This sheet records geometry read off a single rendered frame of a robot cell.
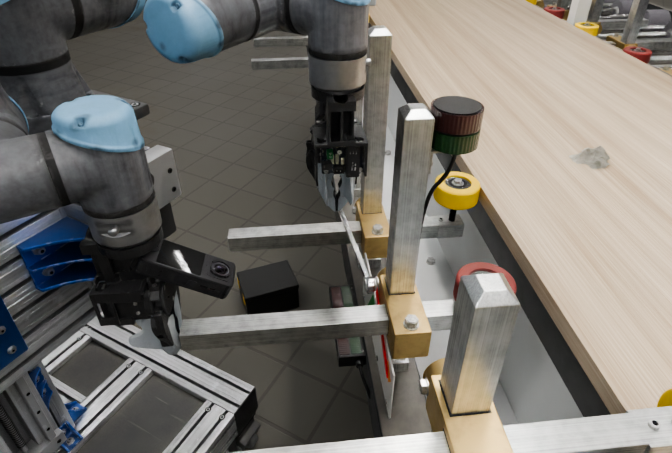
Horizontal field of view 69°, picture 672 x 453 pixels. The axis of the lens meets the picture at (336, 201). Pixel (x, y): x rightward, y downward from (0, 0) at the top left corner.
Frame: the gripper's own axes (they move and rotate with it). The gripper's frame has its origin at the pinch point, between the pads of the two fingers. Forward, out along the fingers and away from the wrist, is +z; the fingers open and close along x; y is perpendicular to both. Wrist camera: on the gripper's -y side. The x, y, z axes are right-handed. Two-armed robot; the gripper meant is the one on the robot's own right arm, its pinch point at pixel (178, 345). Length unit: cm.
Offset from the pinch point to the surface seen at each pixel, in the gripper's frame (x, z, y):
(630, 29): -119, -8, -139
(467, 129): -1.1, -30.4, -36.5
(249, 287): -85, 70, 1
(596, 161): -29, -9, -74
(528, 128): -46, -8, -69
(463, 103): -4.3, -32.1, -36.9
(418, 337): 4.9, -3.6, -32.1
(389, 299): -1.4, -4.5, -29.4
